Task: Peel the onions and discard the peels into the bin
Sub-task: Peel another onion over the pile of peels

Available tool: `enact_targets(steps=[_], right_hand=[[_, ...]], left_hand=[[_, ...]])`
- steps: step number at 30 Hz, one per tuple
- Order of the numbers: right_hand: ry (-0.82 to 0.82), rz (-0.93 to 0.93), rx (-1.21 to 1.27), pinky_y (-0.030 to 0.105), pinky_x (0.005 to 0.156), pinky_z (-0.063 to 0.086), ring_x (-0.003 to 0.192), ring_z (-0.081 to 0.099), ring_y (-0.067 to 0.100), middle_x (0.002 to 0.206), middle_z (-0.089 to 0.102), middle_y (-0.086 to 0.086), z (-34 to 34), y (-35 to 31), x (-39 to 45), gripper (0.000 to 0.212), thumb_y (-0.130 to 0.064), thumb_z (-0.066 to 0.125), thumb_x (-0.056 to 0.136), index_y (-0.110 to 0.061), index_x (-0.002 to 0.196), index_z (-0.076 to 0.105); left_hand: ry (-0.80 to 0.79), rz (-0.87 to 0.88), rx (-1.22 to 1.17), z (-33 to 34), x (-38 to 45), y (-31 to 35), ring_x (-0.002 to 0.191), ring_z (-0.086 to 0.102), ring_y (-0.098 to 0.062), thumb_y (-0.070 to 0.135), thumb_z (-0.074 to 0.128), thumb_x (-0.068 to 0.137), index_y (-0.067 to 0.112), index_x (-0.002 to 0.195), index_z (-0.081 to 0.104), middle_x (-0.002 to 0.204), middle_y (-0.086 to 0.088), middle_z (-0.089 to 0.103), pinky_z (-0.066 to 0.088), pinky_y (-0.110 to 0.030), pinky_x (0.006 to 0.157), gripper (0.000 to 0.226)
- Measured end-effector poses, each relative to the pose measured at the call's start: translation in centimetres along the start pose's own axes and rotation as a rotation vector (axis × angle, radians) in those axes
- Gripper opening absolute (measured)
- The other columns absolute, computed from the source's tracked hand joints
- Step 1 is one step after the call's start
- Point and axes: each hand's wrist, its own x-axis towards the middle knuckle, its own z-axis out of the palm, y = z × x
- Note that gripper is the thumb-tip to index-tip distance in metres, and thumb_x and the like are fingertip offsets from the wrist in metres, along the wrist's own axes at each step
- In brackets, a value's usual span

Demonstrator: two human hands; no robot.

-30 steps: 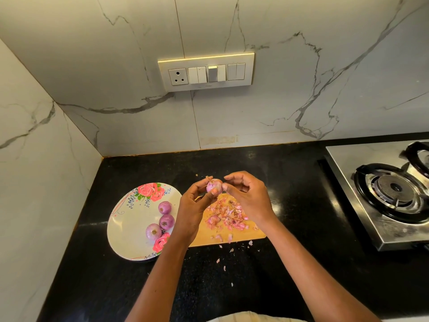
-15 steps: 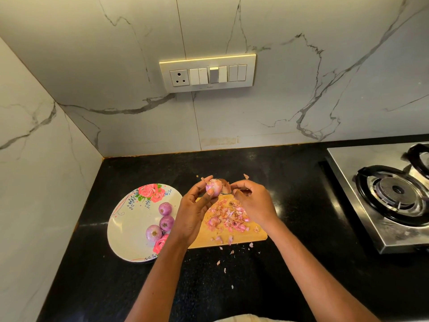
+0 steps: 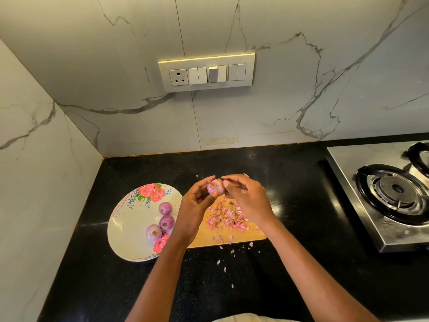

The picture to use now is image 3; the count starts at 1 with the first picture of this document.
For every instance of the person's right hand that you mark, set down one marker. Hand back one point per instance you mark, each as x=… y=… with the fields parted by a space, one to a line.
x=251 y=201

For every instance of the person's left hand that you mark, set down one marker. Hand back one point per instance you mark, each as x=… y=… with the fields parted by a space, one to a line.
x=191 y=212

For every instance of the small pink onion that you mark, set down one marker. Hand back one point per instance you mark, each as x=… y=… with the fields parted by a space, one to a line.
x=165 y=208
x=167 y=222
x=153 y=232
x=216 y=187

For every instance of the pile of onion peels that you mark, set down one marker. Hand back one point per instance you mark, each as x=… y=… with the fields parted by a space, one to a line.
x=226 y=218

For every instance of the person's right forearm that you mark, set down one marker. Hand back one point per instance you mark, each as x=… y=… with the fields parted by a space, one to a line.
x=318 y=277

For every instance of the person's left forearm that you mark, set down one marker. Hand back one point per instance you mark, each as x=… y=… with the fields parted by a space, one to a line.
x=155 y=286

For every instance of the wooden cutting board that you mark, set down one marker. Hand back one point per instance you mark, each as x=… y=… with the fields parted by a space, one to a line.
x=201 y=240

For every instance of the black stone countertop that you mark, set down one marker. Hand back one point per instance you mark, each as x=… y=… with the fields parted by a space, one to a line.
x=301 y=171

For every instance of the white floral plate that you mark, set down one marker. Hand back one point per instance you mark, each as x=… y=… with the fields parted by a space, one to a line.
x=127 y=223

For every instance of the stainless steel gas stove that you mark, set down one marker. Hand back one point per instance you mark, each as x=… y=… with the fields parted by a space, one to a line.
x=344 y=164

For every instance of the beige striped garment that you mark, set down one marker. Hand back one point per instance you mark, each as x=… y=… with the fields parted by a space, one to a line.
x=255 y=318

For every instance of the black stove burner grate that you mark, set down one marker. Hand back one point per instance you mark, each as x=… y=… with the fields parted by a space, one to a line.
x=393 y=193
x=419 y=157

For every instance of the white wall switch panel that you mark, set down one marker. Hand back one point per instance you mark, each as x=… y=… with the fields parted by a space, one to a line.
x=206 y=72

